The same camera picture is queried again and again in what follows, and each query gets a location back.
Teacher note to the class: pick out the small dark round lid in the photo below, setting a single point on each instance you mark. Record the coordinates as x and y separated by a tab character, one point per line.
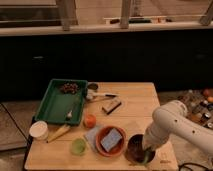
92	86

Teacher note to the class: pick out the white cup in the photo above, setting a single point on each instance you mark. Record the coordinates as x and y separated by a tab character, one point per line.
39	130

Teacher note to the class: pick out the green pepper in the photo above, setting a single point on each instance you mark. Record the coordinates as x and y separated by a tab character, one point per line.
147	154

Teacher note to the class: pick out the box of bottles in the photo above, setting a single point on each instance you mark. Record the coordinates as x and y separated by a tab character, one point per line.
200	110

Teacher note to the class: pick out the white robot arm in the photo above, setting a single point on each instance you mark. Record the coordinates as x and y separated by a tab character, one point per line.
170	118

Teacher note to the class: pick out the metal spoon in tray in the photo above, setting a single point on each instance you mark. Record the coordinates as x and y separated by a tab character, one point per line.
69	114

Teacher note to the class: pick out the dark grape bunch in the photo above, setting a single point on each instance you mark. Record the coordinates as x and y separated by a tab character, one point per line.
69	88

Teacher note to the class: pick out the dark purple bowl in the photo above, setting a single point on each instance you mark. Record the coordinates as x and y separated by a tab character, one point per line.
134	152

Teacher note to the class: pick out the small green cup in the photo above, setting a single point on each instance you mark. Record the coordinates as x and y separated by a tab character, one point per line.
78	147

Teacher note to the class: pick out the blue sponge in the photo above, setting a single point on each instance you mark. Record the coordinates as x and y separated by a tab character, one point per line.
111	140

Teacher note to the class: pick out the green plastic tray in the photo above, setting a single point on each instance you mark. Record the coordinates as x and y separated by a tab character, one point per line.
55	105

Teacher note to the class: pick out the grey blue cloth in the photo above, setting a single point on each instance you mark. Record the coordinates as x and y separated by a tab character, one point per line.
90	137

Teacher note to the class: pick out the dark wooden block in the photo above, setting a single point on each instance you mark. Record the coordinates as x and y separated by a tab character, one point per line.
111	106

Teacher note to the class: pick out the orange bowl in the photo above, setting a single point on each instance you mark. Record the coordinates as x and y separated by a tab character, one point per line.
102	133

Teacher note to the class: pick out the orange tomato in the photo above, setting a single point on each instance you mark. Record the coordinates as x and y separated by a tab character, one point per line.
89	121

